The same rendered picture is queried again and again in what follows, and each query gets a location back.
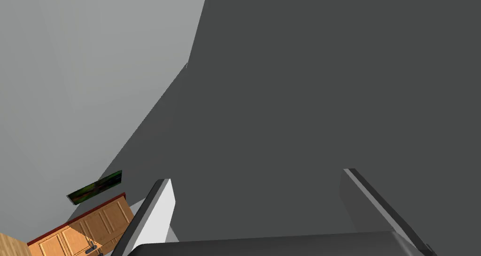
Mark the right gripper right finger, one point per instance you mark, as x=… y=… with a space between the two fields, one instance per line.
x=372 y=211

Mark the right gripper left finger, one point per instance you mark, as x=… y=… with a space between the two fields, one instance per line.
x=156 y=218

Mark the wooden cabinet with red top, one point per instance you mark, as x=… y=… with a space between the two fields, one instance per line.
x=80 y=229

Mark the green picture on wall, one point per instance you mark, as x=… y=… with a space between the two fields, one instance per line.
x=96 y=188

